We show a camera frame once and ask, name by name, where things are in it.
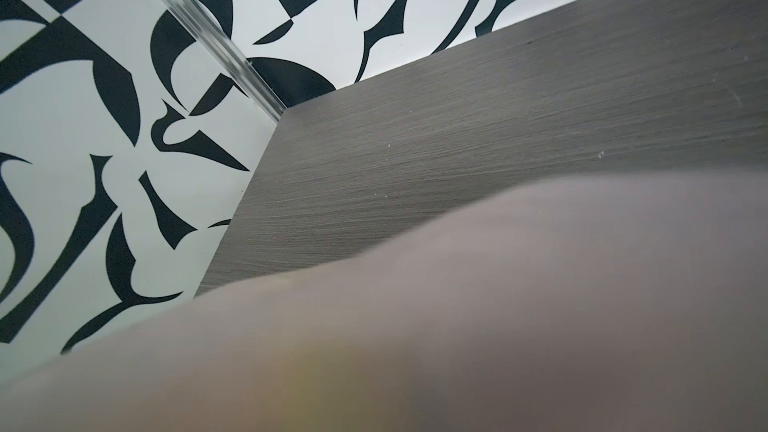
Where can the aluminium frame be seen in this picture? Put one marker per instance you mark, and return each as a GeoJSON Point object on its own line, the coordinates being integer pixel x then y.
{"type": "Point", "coordinates": [199, 22]}

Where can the pink knotted plastic bag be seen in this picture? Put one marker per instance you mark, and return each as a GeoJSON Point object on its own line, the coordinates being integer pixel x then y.
{"type": "Point", "coordinates": [592, 303]}

